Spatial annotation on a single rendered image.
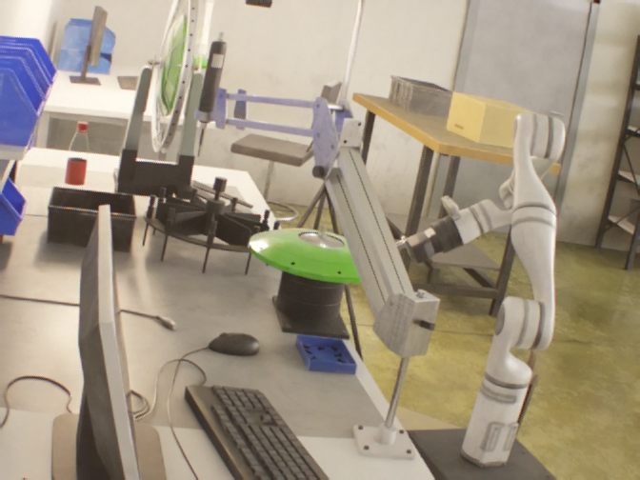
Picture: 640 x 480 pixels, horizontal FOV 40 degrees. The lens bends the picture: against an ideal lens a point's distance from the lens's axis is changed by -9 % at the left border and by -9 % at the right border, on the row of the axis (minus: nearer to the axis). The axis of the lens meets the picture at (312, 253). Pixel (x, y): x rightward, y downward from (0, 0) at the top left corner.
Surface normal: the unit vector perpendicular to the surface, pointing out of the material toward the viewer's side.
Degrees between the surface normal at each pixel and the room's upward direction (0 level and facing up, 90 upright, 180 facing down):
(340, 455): 0
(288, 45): 90
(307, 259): 23
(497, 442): 90
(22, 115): 92
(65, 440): 0
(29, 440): 0
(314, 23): 90
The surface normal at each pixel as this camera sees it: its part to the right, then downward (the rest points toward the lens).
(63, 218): 0.19, 0.37
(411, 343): 0.55, 0.34
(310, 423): 0.18, -0.94
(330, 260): 0.24, -0.77
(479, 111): -0.87, -0.02
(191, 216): 0.80, 0.33
